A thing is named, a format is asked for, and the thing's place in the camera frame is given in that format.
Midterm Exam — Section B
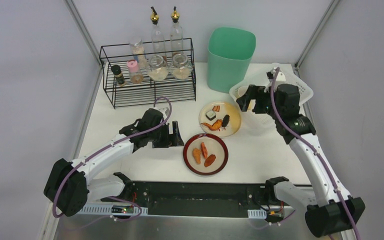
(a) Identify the yellow food piece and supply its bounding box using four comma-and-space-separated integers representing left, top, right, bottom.
237, 85, 255, 111

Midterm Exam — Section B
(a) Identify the red food piece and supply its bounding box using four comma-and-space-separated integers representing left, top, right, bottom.
200, 142, 208, 159

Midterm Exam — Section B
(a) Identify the red rimmed plate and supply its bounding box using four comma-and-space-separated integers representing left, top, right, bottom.
182, 133, 229, 176

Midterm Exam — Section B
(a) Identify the pink cap spice jar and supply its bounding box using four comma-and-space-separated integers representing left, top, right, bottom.
126, 59, 144, 84

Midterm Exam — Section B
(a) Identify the glass rice jar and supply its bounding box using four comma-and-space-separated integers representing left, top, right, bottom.
171, 53, 192, 80
147, 55, 169, 81

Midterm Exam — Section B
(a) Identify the black cap spice jar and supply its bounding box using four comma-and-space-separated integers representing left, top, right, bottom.
111, 64, 126, 87

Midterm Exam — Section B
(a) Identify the glass oil bottle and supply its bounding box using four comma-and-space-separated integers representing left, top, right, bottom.
169, 6, 183, 56
150, 6, 167, 61

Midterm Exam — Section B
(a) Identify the silver lid bead jar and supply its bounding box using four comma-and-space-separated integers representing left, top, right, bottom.
129, 36, 148, 69

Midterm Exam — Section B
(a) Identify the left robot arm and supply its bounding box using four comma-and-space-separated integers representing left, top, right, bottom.
43, 96, 184, 219

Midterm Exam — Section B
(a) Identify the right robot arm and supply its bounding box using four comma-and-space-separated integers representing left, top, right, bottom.
230, 83, 366, 240

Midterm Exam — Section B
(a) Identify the orange fried nugget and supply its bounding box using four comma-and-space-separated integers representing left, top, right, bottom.
192, 148, 202, 165

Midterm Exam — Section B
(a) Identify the black spiky sea cucumber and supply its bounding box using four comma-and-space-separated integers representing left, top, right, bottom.
221, 114, 230, 129

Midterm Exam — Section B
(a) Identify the small orange food piece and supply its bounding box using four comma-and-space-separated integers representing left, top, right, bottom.
212, 105, 221, 112

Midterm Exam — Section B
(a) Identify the cream floral plate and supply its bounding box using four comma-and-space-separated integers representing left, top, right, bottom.
198, 101, 242, 138

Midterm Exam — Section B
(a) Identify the fried chicken wing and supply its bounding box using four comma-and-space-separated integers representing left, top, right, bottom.
200, 119, 223, 131

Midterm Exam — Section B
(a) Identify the sushi roll piece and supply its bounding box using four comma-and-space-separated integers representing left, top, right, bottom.
205, 110, 217, 121

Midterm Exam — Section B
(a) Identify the brown fried piece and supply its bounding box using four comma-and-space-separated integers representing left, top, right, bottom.
204, 154, 216, 168

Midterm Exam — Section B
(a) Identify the green trash bin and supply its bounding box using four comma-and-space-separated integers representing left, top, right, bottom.
207, 26, 256, 93

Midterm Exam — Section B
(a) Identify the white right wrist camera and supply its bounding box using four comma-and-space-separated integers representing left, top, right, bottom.
266, 67, 286, 84

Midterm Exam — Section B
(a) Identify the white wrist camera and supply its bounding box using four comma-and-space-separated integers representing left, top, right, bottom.
153, 107, 170, 118
266, 67, 286, 84

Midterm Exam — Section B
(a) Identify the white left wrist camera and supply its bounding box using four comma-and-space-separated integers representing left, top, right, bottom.
153, 107, 170, 118

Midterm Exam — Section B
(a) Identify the black wire rack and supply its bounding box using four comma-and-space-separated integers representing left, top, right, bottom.
99, 37, 197, 109

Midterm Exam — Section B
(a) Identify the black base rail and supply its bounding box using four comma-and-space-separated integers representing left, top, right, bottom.
117, 181, 281, 218

